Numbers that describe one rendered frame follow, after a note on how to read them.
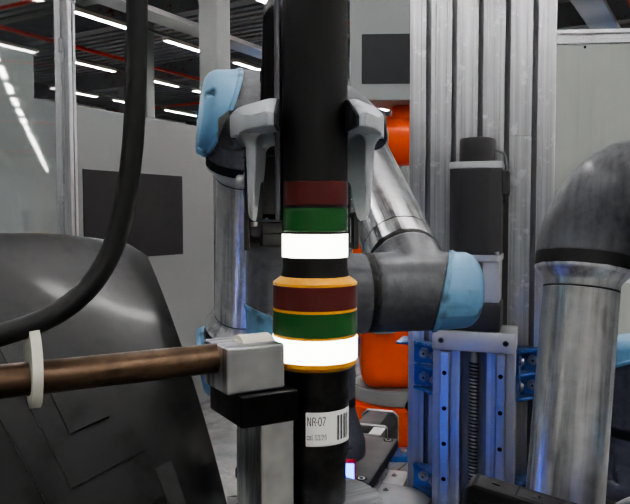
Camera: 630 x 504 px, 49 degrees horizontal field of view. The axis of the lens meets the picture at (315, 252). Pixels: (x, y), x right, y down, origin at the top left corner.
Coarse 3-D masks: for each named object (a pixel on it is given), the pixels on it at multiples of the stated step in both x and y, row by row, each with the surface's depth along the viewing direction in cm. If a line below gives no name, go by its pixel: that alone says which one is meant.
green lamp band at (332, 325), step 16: (272, 320) 35; (288, 320) 34; (304, 320) 33; (320, 320) 33; (336, 320) 33; (352, 320) 34; (288, 336) 34; (304, 336) 33; (320, 336) 33; (336, 336) 33
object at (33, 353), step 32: (128, 0) 30; (128, 32) 30; (128, 64) 30; (128, 96) 30; (128, 128) 30; (128, 160) 30; (128, 192) 30; (128, 224) 30; (96, 256) 30; (96, 288) 29; (32, 320) 28; (64, 320) 29; (32, 352) 28; (32, 384) 28
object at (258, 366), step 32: (224, 352) 32; (256, 352) 32; (224, 384) 32; (256, 384) 32; (224, 416) 33; (256, 416) 32; (288, 416) 32; (256, 448) 33; (288, 448) 33; (256, 480) 33; (288, 480) 33; (352, 480) 38
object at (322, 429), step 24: (288, 384) 34; (312, 384) 34; (336, 384) 34; (312, 408) 34; (336, 408) 34; (312, 432) 34; (336, 432) 34; (312, 456) 34; (336, 456) 34; (312, 480) 34; (336, 480) 35
